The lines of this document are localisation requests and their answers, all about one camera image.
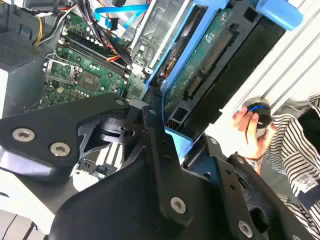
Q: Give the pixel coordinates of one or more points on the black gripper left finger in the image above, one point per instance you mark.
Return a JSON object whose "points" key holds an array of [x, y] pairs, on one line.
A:
{"points": [[45, 135]]}

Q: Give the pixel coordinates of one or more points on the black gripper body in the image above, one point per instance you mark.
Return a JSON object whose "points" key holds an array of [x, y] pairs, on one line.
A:
{"points": [[112, 205]]}

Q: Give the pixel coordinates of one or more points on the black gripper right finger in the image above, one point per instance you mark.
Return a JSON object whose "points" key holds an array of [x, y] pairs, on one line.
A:
{"points": [[232, 180]]}

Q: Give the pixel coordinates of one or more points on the hard disk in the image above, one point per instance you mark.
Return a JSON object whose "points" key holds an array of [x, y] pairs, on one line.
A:
{"points": [[182, 75]]}

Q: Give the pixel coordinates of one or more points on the person's bare hand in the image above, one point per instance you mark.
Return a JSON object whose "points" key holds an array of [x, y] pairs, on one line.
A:
{"points": [[265, 145]]}

